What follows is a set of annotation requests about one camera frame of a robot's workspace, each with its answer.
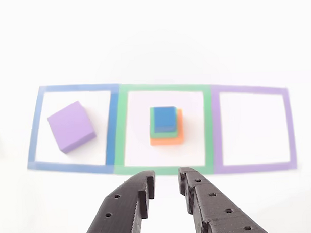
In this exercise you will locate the orange block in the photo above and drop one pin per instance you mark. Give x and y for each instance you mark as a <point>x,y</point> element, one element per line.
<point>181,131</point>

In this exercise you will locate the green block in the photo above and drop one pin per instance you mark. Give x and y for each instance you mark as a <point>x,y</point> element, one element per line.
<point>151,121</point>

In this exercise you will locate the purple block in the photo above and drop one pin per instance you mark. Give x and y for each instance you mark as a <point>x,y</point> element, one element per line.
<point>71,127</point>

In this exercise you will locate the small blue cube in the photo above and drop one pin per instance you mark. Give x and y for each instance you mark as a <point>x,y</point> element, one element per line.
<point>164,118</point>

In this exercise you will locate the green tape square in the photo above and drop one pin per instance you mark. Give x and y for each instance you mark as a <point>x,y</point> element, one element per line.
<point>119,135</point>

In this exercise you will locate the purple tape square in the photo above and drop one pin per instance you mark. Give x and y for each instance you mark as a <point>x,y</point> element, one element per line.
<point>216,132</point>

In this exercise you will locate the blue tape square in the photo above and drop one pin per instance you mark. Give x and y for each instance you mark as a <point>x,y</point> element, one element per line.
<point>110,133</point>

